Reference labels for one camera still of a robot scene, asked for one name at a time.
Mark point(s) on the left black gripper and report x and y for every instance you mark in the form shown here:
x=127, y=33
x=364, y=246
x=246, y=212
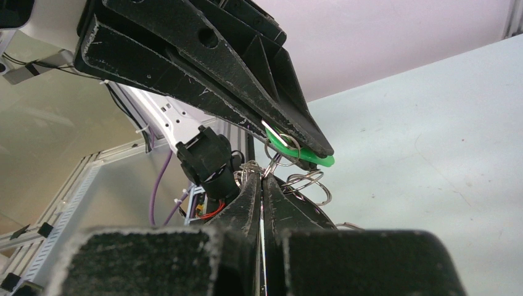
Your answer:
x=54, y=22

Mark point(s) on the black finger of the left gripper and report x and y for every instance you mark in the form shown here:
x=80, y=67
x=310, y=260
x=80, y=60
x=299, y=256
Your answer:
x=252, y=76
x=111, y=48

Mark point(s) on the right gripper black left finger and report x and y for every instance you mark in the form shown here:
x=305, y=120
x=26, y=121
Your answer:
x=217, y=258

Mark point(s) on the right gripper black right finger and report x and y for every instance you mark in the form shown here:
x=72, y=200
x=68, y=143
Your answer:
x=307, y=255

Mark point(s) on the green key tag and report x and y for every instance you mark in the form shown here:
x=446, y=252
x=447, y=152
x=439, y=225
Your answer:
x=301, y=153

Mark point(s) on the large grey keyring with keys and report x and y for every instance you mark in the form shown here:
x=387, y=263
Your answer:
x=286, y=175

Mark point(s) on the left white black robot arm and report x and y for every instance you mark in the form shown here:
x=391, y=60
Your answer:
x=199, y=153

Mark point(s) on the white slotted cable duct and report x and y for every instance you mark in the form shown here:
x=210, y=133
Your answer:
x=71, y=201

